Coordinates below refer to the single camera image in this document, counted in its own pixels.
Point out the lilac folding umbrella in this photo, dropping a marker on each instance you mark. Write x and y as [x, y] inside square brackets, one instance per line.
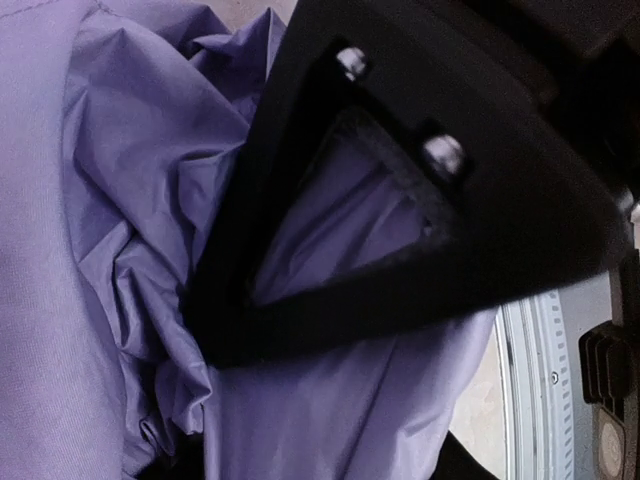
[121, 125]

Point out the aluminium front rail frame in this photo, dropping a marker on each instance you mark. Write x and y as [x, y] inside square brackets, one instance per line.
[536, 388]

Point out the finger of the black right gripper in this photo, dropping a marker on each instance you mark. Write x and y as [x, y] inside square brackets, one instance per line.
[366, 200]

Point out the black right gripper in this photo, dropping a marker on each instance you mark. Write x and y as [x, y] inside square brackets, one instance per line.
[578, 64]

